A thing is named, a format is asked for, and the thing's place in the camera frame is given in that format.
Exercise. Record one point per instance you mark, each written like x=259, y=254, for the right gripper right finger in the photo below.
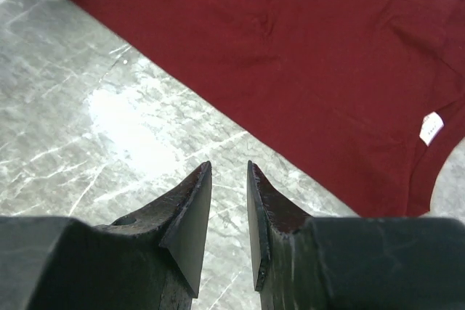
x=304, y=262

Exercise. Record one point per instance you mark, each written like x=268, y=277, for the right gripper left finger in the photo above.
x=150, y=258

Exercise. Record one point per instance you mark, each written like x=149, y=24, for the dark red t shirt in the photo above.
x=364, y=96

